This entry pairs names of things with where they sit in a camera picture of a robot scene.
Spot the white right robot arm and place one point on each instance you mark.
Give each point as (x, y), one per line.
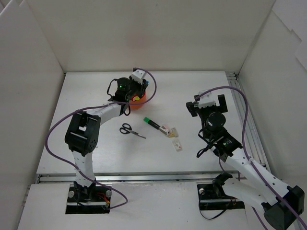
(280, 203)

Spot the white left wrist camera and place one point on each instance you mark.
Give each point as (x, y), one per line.
(138, 76)

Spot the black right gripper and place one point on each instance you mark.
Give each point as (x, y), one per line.
(221, 103)

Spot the blue cap black highlighter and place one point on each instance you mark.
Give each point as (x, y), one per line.
(145, 85)

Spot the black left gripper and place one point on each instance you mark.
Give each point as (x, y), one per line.
(140, 87)

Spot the orange round pen holder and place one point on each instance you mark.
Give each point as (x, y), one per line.
(139, 104)

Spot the dirty white eraser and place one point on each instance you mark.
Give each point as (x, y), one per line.
(174, 132)

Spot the white staple box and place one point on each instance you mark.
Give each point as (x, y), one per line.
(177, 145)

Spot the black handled scissors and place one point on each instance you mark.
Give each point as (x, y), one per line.
(127, 129)

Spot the aluminium right side rail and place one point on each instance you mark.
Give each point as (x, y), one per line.
(252, 139)

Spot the green cap black highlighter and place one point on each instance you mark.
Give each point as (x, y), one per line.
(151, 123)

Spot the aluminium rail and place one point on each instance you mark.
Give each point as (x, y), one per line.
(252, 139)
(101, 196)

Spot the aluminium front rail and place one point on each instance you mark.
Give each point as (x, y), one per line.
(101, 196)

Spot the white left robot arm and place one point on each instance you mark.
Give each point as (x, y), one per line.
(83, 132)

